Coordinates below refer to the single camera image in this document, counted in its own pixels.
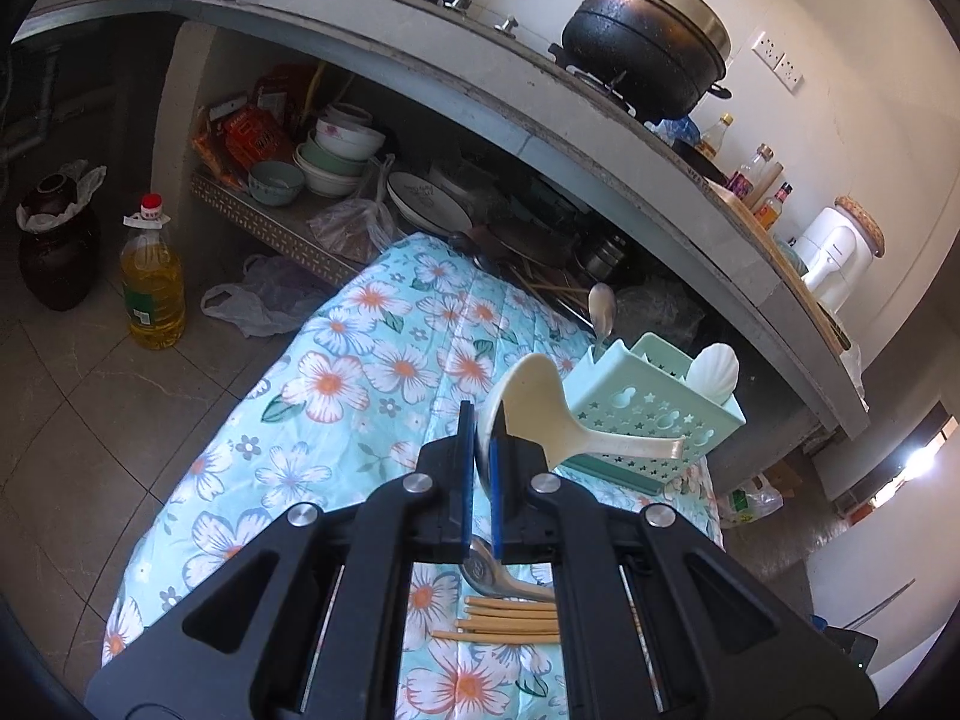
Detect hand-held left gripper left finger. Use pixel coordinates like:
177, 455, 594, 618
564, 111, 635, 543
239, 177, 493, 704
84, 401, 477, 720

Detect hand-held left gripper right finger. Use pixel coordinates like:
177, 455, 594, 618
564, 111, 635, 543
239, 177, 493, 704
489, 439, 878, 720

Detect cream plastic rice ladle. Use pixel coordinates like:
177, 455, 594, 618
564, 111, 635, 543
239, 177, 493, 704
478, 352, 689, 500

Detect green plastic utensil holder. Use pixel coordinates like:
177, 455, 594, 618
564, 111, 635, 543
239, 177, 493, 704
561, 331, 747, 496

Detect metal spoon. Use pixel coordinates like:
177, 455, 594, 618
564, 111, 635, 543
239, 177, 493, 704
587, 283, 617, 357
459, 536, 557, 605

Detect floral teal blanket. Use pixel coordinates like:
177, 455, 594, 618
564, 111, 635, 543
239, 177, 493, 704
101, 231, 725, 720

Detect cardboard box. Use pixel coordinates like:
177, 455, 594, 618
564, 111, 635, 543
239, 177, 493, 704
757, 457, 808, 500

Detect bundle of wooden chopsticks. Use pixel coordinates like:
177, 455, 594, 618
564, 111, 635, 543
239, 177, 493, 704
510, 259, 595, 302

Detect steel cup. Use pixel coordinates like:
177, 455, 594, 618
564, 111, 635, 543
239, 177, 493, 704
577, 236, 628, 278

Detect white shell-shaped spoon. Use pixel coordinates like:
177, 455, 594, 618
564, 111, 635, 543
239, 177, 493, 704
688, 343, 740, 406

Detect clear plastic bag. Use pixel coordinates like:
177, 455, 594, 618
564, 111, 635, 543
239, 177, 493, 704
307, 199, 398, 263

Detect white plastic bag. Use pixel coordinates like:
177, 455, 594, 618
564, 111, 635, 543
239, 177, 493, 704
199, 255, 332, 338

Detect white patterned plate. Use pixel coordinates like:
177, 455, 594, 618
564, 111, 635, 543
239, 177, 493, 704
386, 171, 475, 235

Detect large white bowl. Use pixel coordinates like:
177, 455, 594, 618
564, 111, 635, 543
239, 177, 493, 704
292, 146, 372, 198

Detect perforated metal shelf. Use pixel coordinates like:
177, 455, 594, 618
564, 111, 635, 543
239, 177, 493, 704
191, 169, 391, 290

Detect pale green bowl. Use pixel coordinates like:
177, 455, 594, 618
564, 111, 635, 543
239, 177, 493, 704
302, 131, 376, 175

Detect small light blue bowl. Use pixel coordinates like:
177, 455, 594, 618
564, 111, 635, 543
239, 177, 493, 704
249, 160, 305, 207

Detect white floral bowl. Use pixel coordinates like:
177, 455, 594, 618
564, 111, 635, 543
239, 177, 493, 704
315, 109, 387, 162

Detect yellow cooking oil bottle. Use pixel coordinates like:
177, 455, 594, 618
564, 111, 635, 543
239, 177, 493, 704
120, 193, 187, 351

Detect dark frying pan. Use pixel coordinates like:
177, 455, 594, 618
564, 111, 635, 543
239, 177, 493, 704
673, 139, 730, 185

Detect orange snack packets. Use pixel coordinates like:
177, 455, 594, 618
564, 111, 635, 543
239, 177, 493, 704
191, 64, 317, 188

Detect white electric kettle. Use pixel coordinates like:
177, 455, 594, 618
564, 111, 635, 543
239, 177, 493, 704
793, 206, 875, 312

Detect orange-labelled sauce bottle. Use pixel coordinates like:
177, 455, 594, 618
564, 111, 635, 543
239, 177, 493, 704
754, 181, 794, 230

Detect purple-labelled glass bottle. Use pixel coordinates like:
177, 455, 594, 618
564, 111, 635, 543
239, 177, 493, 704
731, 144, 773, 196

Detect wooden rolling pin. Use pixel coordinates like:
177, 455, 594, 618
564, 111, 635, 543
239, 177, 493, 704
739, 161, 785, 212

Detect yellow-capped sauce bottle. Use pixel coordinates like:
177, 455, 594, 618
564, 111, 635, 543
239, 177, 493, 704
701, 114, 734, 160

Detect grey kitchen counter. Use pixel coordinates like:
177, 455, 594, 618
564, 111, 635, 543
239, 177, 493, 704
11, 0, 871, 440

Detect woven round trivet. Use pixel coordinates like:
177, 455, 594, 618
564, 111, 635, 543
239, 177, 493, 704
835, 196, 886, 256

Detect black cooking pot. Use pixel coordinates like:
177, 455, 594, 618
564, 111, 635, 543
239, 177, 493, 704
559, 0, 732, 125

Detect dark ceramic jar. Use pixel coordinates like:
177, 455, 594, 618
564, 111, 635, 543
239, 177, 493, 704
16, 172, 102, 312

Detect black gas stove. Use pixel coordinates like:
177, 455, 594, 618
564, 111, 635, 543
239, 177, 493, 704
360, 0, 661, 125

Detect steel pot lid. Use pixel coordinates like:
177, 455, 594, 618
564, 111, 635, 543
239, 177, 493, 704
600, 0, 732, 61

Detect grey drain pipe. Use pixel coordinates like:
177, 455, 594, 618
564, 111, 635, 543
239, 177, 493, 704
0, 45, 67, 166

